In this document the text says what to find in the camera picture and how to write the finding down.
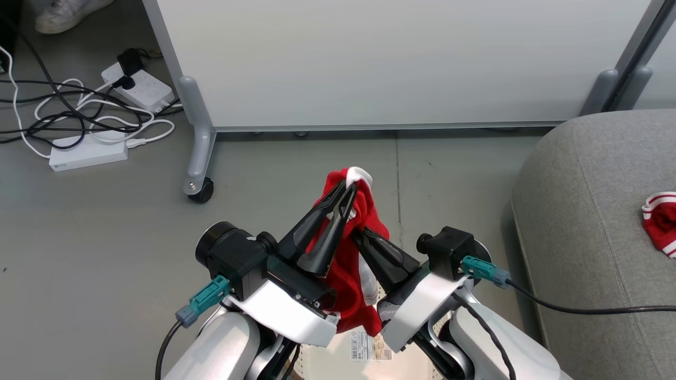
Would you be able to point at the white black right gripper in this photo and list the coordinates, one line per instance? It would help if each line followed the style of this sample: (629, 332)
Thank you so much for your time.
(422, 303)

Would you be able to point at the white sneaker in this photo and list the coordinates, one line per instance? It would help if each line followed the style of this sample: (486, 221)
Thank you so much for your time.
(68, 13)

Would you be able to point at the teal left camera connector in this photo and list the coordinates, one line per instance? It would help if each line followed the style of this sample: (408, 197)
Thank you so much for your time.
(206, 298)

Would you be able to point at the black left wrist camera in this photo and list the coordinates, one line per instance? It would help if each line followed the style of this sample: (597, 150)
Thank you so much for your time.
(235, 258)

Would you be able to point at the white power strip with plugs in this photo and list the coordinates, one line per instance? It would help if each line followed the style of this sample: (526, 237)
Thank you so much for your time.
(141, 89)

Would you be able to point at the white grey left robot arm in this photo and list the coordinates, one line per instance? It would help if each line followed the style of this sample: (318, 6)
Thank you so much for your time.
(222, 348)

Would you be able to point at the white barcode label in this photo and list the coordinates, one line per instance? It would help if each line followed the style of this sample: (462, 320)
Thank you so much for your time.
(369, 345)

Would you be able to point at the teal right camera connector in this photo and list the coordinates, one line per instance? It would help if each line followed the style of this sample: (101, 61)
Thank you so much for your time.
(483, 270)

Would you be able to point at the black power adapter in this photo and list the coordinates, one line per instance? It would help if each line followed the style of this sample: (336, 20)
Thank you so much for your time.
(130, 62)

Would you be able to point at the black caster wheel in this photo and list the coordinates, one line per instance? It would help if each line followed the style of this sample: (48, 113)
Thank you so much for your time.
(203, 191)

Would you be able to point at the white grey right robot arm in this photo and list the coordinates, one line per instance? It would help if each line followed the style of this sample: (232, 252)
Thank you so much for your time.
(491, 348)

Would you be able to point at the black plug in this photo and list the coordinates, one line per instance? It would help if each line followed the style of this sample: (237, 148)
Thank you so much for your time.
(124, 82)

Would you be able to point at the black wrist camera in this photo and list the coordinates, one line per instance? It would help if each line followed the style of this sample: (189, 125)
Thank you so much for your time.
(446, 253)
(235, 258)

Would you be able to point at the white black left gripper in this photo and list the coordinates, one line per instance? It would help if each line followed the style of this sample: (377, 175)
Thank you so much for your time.
(285, 311)

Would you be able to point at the white power strip with label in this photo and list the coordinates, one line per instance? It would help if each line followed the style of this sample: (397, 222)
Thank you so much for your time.
(87, 154)

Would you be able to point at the red striped sock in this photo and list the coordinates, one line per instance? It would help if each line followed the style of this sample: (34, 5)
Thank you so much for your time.
(663, 224)

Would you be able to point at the grey fabric sofa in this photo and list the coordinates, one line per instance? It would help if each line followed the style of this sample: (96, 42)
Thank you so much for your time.
(597, 227)

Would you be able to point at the teal camera connector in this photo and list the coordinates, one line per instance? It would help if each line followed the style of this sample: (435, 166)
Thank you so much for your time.
(206, 298)
(483, 270)

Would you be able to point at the white perforated laundry basket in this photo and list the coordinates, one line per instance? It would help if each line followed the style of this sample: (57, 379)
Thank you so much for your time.
(338, 367)

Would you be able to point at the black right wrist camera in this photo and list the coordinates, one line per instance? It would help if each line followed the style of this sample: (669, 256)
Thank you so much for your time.
(446, 253)

